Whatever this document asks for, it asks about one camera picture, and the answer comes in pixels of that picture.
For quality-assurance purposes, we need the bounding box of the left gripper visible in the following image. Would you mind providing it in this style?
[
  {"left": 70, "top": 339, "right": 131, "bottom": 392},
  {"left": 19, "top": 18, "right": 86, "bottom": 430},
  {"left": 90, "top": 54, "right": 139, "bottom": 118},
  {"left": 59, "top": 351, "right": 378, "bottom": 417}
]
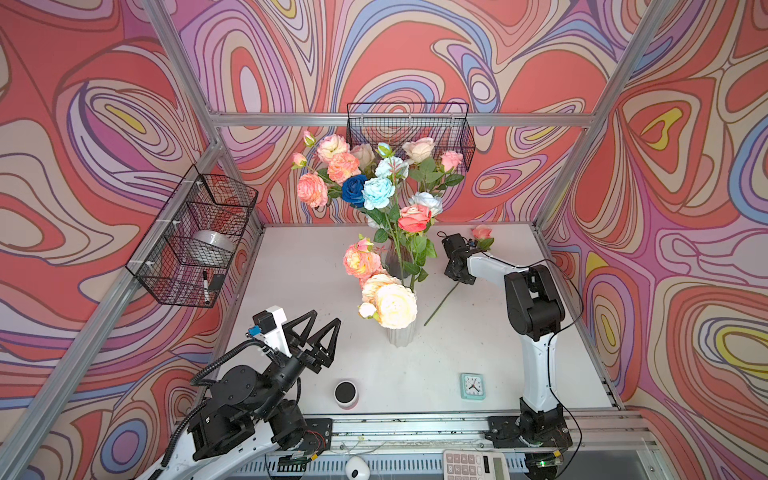
[{"left": 247, "top": 311, "right": 336, "bottom": 424}]

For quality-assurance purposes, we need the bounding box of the salmon pink rose stem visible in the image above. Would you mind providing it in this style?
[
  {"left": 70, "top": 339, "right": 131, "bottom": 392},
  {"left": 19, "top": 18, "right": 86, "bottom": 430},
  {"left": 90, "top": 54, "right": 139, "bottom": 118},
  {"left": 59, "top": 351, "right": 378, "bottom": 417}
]
[{"left": 423, "top": 224, "right": 495, "bottom": 327}]

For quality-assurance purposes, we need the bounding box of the pink grey glass vase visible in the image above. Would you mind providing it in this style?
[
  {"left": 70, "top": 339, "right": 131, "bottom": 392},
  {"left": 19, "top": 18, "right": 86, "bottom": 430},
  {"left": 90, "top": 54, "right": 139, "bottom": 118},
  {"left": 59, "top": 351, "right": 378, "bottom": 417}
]
[{"left": 382, "top": 239, "right": 405, "bottom": 280}]

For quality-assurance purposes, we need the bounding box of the cream peony spray stem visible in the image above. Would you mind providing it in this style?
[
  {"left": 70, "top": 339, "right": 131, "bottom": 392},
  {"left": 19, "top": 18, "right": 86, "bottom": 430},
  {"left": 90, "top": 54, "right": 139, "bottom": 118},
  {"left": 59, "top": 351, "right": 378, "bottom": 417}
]
[{"left": 358, "top": 273, "right": 418, "bottom": 330}]

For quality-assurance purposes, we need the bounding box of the light pink rose stem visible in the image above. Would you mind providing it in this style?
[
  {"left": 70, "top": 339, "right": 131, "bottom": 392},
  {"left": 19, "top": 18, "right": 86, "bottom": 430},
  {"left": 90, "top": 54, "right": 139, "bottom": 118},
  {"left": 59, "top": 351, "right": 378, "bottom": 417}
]
[{"left": 409, "top": 150, "right": 465, "bottom": 197}]

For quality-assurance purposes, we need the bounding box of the white ribbed ceramic vase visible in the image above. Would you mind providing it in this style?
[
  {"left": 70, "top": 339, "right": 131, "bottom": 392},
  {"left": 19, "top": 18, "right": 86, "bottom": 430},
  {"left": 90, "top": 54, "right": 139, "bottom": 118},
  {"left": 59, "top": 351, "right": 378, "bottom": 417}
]
[{"left": 386, "top": 321, "right": 417, "bottom": 348}]

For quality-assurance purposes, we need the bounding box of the orange pink peony spray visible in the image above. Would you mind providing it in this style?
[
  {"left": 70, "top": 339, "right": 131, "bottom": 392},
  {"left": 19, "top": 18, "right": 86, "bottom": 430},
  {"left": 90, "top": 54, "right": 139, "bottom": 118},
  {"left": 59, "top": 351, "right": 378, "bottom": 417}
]
[{"left": 343, "top": 237, "right": 382, "bottom": 285}]

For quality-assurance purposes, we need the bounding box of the cream pink rose stem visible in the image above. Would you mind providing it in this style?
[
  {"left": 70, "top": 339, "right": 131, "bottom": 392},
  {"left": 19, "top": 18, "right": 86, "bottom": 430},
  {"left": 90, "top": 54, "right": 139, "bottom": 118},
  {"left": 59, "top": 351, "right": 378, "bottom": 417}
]
[{"left": 402, "top": 137, "right": 435, "bottom": 164}]

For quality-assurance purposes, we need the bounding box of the dark blue rose stem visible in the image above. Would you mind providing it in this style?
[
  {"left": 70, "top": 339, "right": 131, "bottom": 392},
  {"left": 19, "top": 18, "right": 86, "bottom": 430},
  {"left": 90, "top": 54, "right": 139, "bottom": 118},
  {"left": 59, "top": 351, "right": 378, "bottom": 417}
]
[{"left": 341, "top": 174, "right": 368, "bottom": 209}]

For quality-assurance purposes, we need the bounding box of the cream white rose stem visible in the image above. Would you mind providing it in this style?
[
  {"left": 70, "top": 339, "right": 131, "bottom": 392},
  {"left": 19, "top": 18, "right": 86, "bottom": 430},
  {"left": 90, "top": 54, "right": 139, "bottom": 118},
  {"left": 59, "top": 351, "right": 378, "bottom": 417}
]
[{"left": 351, "top": 143, "right": 377, "bottom": 178}]

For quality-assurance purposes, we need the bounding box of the orange pink carnation spray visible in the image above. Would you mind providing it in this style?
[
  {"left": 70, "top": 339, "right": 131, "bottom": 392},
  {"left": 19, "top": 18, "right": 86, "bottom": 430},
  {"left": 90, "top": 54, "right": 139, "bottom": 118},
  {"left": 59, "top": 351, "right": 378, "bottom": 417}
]
[{"left": 290, "top": 152, "right": 361, "bottom": 209}]

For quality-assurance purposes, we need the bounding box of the pink carnation spray stem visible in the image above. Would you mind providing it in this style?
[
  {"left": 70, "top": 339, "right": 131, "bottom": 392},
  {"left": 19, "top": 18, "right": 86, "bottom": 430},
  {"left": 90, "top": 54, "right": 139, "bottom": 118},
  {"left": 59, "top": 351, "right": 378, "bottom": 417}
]
[{"left": 302, "top": 130, "right": 350, "bottom": 163}]

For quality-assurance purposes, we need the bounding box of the coral red rose stem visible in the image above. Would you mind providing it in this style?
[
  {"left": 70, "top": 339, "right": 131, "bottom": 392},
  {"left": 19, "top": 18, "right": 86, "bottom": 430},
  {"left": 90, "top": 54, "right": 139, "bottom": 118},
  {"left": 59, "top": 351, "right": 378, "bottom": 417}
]
[{"left": 397, "top": 204, "right": 436, "bottom": 290}]

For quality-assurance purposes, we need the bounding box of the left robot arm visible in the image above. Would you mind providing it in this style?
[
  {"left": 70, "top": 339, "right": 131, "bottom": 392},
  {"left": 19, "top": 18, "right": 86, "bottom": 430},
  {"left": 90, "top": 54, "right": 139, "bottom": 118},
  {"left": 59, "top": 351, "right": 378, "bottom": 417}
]
[{"left": 141, "top": 306, "right": 342, "bottom": 479}]

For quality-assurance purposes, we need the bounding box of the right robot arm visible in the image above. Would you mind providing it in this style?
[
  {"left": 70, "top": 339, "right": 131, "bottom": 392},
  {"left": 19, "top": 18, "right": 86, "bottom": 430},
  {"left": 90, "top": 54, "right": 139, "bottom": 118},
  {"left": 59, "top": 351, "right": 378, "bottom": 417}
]
[{"left": 439, "top": 232, "right": 573, "bottom": 450}]

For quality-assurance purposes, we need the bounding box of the white round device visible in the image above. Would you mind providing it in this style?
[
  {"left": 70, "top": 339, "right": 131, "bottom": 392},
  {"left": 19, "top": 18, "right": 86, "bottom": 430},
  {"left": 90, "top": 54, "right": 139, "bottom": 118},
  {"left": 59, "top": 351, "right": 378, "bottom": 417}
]
[{"left": 344, "top": 456, "right": 371, "bottom": 480}]

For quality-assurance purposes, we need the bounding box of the mint green small clock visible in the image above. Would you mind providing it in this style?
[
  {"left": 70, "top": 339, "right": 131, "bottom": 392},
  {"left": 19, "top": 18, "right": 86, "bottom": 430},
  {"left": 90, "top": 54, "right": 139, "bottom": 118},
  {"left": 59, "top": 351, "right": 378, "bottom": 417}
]
[{"left": 460, "top": 373, "right": 486, "bottom": 401}]

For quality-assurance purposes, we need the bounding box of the white pink calculator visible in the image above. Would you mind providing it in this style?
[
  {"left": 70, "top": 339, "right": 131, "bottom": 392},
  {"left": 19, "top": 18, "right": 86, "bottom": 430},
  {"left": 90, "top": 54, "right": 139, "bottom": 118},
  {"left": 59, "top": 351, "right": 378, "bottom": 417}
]
[{"left": 442, "top": 450, "right": 510, "bottom": 480}]

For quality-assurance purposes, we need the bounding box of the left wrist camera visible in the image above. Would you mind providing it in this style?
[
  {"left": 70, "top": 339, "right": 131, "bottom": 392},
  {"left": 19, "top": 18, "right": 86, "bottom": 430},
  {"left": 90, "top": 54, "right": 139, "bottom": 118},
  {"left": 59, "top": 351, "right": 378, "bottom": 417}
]
[{"left": 247, "top": 306, "right": 292, "bottom": 357}]

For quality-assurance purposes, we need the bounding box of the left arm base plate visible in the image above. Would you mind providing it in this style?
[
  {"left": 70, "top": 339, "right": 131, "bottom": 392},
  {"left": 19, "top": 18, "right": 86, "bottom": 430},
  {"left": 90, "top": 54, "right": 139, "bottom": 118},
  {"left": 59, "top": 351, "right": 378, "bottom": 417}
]
[{"left": 273, "top": 417, "right": 333, "bottom": 456}]

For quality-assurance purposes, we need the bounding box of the black wire basket back wall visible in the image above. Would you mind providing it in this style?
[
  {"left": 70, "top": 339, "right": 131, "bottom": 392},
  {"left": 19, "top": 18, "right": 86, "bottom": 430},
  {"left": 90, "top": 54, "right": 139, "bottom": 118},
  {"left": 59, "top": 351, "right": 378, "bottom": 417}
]
[{"left": 346, "top": 100, "right": 476, "bottom": 174}]

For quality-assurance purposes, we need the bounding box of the black wire basket wall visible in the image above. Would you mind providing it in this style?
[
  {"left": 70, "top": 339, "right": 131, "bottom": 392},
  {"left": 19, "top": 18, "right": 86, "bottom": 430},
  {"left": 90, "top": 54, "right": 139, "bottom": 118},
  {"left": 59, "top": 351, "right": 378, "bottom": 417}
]
[
  {"left": 126, "top": 166, "right": 258, "bottom": 308},
  {"left": 346, "top": 100, "right": 476, "bottom": 174}
]

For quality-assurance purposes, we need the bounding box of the black wire basket left wall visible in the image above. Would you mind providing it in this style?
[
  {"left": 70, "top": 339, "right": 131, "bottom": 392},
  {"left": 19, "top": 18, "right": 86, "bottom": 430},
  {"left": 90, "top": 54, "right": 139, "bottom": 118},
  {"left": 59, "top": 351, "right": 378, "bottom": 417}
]
[{"left": 126, "top": 166, "right": 258, "bottom": 308}]

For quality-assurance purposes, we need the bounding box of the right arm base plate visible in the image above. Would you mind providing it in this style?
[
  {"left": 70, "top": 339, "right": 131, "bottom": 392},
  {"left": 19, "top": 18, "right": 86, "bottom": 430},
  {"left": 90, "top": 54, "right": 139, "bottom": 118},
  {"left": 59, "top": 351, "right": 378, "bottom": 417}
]
[{"left": 484, "top": 415, "right": 573, "bottom": 450}]

